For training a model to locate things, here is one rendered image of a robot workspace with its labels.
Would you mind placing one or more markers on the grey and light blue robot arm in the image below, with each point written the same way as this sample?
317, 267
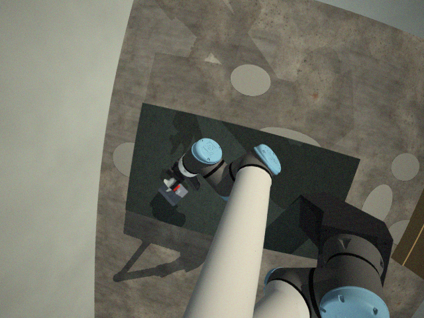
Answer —
348, 287

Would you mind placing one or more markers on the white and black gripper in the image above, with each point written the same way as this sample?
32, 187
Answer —
175, 173

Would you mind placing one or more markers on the grey panel with square hole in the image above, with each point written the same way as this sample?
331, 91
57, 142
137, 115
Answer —
173, 197

